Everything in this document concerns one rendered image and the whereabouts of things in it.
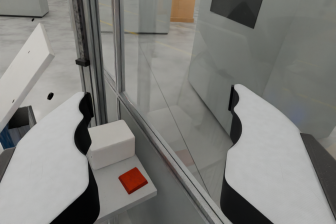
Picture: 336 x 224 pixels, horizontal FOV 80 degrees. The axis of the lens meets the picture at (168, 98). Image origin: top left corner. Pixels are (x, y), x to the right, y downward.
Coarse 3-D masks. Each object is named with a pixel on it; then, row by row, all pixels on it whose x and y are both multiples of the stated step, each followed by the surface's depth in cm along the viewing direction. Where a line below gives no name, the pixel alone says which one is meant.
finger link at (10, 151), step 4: (8, 148) 7; (12, 148) 7; (4, 152) 7; (8, 152) 7; (12, 152) 7; (0, 156) 7; (4, 156) 7; (8, 156) 7; (0, 160) 7; (4, 160) 7; (8, 160) 7; (0, 164) 7; (4, 164) 7; (0, 168) 7; (4, 168) 7; (0, 172) 6; (4, 172) 7; (0, 176) 6; (0, 180) 6
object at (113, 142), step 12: (120, 120) 85; (96, 132) 78; (108, 132) 78; (120, 132) 79; (96, 144) 72; (108, 144) 73; (120, 144) 76; (132, 144) 79; (96, 156) 72; (108, 156) 75; (120, 156) 79; (96, 168) 75
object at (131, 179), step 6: (132, 168) 76; (126, 174) 73; (132, 174) 74; (138, 174) 74; (120, 180) 72; (126, 180) 71; (132, 180) 72; (138, 180) 72; (144, 180) 72; (126, 186) 69; (132, 186) 70; (138, 186) 71
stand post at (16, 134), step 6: (18, 108) 57; (24, 108) 57; (18, 114) 55; (24, 114) 55; (30, 114) 59; (12, 120) 53; (18, 120) 53; (24, 120) 53; (30, 120) 56; (12, 126) 51; (18, 126) 51; (24, 126) 52; (30, 126) 53; (12, 132) 51; (18, 132) 52; (24, 132) 52; (12, 138) 52; (18, 138) 52
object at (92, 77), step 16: (80, 0) 70; (96, 0) 73; (96, 16) 76; (96, 32) 78; (96, 48) 80; (96, 64) 83; (80, 80) 88; (96, 80) 86; (96, 96) 89; (96, 112) 94
